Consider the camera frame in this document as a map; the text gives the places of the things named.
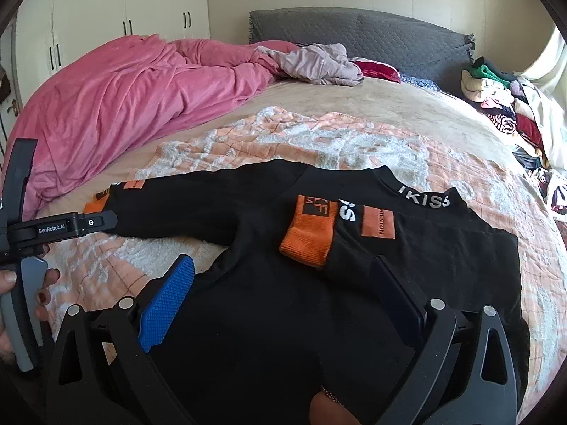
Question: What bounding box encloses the beige bed sheet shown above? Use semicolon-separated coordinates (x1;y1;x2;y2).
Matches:
40;73;528;213

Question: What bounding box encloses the orange and white blanket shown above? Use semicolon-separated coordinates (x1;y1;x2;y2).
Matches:
44;105;567;408

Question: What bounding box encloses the blue patterned pillow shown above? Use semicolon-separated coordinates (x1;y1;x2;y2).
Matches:
399;74;444;94

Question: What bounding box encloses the pink duvet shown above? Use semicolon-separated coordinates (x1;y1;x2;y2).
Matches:
11;33;302;222

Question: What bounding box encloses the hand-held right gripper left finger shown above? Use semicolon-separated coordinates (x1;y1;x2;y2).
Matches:
45;254;209;425

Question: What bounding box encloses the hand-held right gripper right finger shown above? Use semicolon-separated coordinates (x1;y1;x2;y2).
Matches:
370;254;519;425

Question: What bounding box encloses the cream wardrobe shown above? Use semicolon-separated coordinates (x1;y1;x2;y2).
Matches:
13;0;211;98

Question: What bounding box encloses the lilac garment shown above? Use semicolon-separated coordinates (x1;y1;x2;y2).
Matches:
266;43;365;87

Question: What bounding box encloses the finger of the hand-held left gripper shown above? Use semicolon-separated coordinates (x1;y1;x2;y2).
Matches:
82;211;119;236

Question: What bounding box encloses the pile of mixed clothes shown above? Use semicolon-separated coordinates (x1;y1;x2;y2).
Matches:
461;55;567;222

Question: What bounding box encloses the white curtain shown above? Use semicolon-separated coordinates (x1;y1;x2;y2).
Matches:
518;27;567;164

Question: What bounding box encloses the black sweater with orange cuffs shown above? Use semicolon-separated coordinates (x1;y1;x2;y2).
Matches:
84;159;532;425

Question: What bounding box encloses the red cloth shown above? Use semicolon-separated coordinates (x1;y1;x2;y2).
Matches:
354;59;402;83

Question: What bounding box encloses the person's left hand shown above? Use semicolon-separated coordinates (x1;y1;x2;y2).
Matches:
0;269;60;364

